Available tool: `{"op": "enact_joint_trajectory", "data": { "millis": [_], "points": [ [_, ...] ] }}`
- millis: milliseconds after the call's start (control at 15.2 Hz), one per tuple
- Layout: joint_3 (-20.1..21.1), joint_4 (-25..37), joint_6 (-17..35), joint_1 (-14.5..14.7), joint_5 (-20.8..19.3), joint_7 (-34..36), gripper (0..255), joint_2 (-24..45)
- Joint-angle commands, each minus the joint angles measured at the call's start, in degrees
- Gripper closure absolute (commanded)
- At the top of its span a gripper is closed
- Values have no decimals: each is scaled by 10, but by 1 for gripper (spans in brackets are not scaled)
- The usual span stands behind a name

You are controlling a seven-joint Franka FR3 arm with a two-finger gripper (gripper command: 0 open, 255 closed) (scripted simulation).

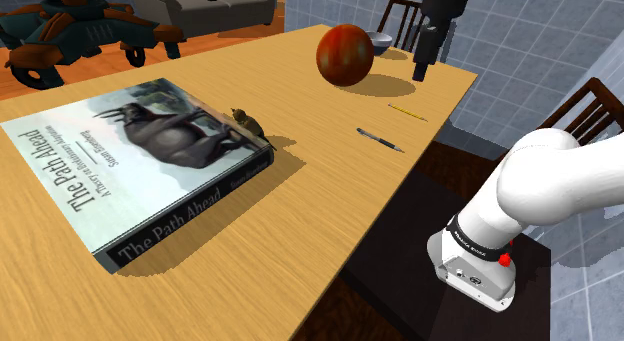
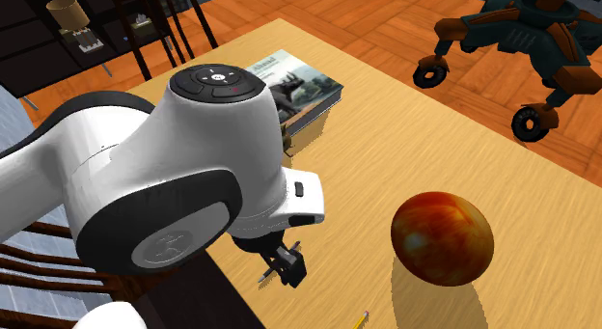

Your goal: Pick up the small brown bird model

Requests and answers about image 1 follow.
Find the grey sofa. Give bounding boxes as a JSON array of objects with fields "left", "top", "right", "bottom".
[{"left": 128, "top": 0, "right": 279, "bottom": 39}]

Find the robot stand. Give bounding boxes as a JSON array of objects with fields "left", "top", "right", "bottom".
[{"left": 339, "top": 168, "right": 553, "bottom": 341}]

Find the white bowl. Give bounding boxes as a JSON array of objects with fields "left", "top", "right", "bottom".
[{"left": 365, "top": 30, "right": 394, "bottom": 57}]

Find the red-brown ball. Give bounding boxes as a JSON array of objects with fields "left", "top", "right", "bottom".
[{"left": 315, "top": 23, "right": 376, "bottom": 88}]

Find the small brown animal figure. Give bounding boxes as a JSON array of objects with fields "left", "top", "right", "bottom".
[{"left": 230, "top": 107, "right": 279, "bottom": 152}]

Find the teal and orange lounge chair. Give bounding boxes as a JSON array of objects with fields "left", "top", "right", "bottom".
[{"left": 0, "top": 0, "right": 187, "bottom": 91}]

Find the large illustrated hardcover book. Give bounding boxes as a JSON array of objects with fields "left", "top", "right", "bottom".
[{"left": 0, "top": 77, "right": 276, "bottom": 275}]

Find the dark wooden chair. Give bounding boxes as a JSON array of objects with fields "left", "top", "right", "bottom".
[
  {"left": 415, "top": 76, "right": 624, "bottom": 205},
  {"left": 376, "top": 0, "right": 426, "bottom": 54}
]

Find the wooden table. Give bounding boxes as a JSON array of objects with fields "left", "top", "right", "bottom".
[{"left": 0, "top": 23, "right": 479, "bottom": 341}]

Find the yellow pencil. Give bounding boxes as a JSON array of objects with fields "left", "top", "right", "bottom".
[{"left": 387, "top": 102, "right": 430, "bottom": 123}]

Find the dark grey pen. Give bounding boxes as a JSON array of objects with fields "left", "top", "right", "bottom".
[{"left": 355, "top": 127, "right": 405, "bottom": 154}]

